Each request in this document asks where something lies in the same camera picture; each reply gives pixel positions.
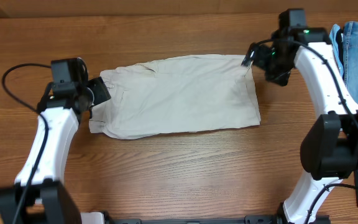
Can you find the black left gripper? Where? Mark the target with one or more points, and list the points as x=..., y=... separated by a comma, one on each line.
x=102, y=94

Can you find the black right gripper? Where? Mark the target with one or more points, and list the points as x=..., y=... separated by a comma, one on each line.
x=281, y=77

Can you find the beige cotton shorts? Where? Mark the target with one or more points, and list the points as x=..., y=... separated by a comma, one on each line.
x=186, y=94

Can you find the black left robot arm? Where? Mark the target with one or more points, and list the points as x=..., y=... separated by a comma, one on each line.
x=38, y=194

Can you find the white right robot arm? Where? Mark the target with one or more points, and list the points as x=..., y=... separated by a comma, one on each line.
x=329, y=152

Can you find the light blue garment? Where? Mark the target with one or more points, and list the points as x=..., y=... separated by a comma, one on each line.
x=336, y=36

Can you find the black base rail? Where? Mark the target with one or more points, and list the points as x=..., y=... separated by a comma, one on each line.
x=191, y=220

